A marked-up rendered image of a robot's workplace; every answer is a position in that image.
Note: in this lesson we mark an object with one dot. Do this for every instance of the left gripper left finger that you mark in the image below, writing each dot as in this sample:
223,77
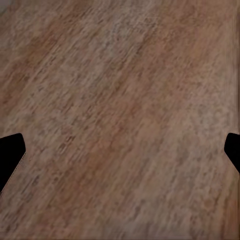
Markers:
12,148

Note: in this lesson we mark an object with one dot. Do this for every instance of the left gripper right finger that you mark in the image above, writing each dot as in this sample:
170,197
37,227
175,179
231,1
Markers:
232,149

